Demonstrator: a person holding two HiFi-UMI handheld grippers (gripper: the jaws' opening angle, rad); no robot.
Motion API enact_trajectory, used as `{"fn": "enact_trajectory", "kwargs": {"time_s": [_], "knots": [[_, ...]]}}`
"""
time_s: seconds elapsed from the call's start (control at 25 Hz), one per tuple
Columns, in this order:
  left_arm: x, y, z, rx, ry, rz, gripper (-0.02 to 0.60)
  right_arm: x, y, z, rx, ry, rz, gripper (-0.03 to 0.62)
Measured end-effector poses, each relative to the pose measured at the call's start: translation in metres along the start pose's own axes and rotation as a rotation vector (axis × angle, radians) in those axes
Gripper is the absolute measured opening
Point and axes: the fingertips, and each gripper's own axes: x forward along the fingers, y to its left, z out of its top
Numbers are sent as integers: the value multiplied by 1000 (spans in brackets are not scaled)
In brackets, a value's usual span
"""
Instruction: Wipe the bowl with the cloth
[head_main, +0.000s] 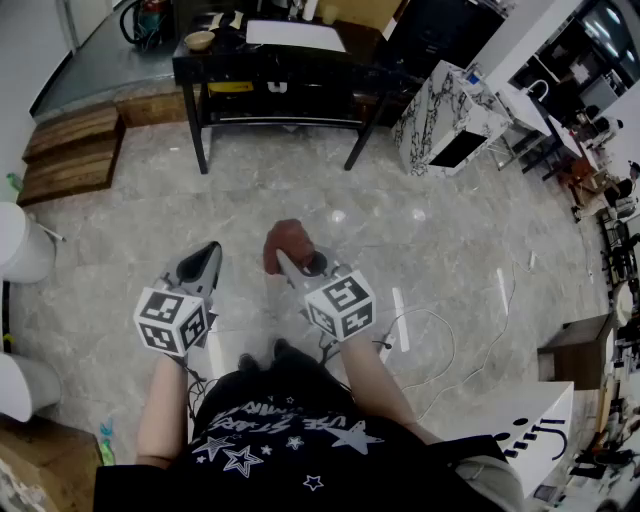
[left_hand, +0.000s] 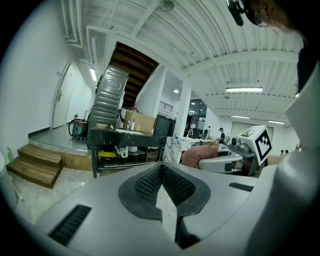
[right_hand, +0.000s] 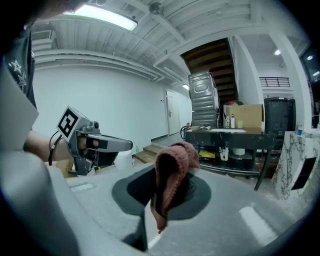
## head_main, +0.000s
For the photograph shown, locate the large open cardboard box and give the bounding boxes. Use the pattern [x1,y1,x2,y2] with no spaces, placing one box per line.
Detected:
[317,0,409,34]

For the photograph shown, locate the black marble vanity table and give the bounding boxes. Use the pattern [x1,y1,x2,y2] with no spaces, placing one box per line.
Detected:
[172,12,402,175]

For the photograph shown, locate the dark brown cabinet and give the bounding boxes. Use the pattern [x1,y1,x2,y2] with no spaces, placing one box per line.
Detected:
[537,313,616,392]

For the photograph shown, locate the person's right forearm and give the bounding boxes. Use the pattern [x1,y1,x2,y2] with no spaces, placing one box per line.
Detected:
[339,333,442,446]

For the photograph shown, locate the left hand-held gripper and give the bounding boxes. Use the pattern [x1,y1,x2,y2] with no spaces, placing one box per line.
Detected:
[132,241,224,358]

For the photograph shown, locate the white table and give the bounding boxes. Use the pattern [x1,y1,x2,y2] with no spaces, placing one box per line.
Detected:
[497,79,601,167]

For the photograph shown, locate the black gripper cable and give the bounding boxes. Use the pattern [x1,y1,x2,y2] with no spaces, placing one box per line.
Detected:
[177,355,210,437]
[314,333,351,382]

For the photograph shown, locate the red-brown cloth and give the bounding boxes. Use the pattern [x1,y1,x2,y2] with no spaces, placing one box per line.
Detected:
[263,218,317,276]

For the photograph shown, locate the person's right black shoe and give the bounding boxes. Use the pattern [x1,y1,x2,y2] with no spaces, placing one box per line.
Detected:
[273,338,302,362]

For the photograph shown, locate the person's left forearm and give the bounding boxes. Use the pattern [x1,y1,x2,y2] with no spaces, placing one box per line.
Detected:
[135,348,190,469]

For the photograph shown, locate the white marble pattern cabinet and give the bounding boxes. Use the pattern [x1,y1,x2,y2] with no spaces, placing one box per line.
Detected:
[392,59,514,179]

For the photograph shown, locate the yellow flat box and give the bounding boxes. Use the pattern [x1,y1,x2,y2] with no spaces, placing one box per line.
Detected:
[207,82,254,97]

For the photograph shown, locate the green plastic item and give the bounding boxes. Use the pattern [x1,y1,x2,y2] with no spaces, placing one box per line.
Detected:
[97,417,118,467]

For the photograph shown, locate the white sink basin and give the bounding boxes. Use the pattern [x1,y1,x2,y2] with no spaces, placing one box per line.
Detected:
[244,18,348,54]

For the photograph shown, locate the white floor cable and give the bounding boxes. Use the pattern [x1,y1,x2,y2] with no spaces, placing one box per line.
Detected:
[379,259,517,422]

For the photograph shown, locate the brown cardboard carton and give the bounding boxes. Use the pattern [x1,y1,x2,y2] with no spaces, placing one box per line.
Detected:
[0,414,104,512]

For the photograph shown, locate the black star print t-shirt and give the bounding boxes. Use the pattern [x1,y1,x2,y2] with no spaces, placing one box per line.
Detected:
[93,369,511,512]

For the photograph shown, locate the white cabinet with black marks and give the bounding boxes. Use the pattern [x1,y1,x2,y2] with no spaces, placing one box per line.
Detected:
[439,380,576,499]

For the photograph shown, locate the white toilet brush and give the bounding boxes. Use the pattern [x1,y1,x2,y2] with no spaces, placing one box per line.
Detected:
[33,222,68,244]

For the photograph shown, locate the wooden steps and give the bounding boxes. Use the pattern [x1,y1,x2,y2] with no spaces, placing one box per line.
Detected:
[17,102,126,207]

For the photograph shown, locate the white ceramic fixture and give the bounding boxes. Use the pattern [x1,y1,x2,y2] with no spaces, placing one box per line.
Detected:
[0,352,64,424]
[0,201,56,284]

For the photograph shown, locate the beige bowl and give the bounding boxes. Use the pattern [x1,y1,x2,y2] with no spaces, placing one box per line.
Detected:
[183,30,217,52]

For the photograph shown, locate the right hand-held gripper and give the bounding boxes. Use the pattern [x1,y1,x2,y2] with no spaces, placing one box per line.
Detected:
[276,248,377,343]

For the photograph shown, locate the teal and red vacuum cleaner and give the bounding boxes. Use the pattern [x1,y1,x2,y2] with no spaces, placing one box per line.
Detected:
[119,0,174,49]

